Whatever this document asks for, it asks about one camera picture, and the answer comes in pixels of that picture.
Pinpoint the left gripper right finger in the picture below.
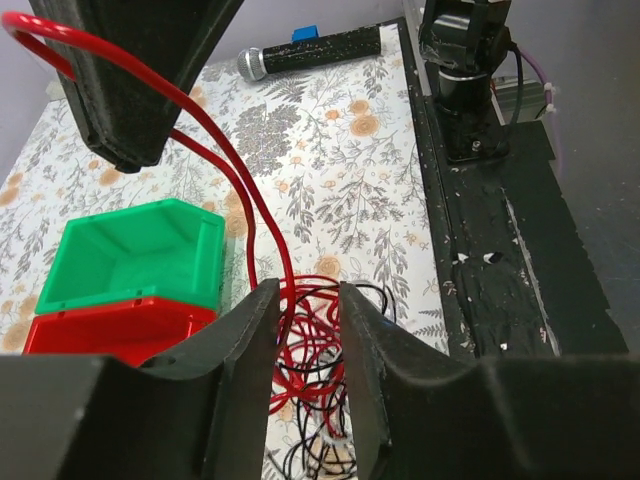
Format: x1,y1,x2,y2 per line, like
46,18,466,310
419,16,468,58
339,283,639,479

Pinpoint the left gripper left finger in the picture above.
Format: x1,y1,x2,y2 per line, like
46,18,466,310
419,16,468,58
1,279,280,479

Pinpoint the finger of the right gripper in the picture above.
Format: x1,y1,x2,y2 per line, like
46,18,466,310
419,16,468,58
30,0,242,174

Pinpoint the red wire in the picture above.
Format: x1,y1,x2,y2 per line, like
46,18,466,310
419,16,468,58
1,10,351,446

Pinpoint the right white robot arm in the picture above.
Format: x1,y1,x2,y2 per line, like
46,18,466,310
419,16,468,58
18,1,514,174

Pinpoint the black microphone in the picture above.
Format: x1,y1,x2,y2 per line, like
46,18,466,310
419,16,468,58
237,25,382,82

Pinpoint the red bin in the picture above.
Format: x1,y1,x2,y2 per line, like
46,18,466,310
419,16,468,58
23,297,217,367

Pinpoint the small blue block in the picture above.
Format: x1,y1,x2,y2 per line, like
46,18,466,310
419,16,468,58
291,25,319,43

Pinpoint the right green bin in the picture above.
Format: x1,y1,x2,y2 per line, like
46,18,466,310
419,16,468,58
35,199,225,315

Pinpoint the floral table mat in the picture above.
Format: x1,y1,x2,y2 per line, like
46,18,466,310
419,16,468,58
1,25,448,479

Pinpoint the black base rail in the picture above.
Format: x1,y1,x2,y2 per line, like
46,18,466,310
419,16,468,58
399,17,628,362

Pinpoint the aluminium frame rail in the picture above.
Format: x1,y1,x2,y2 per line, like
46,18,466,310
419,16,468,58
492,77,551,121

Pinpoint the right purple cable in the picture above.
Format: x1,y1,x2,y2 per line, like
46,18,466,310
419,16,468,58
517,47,569,176

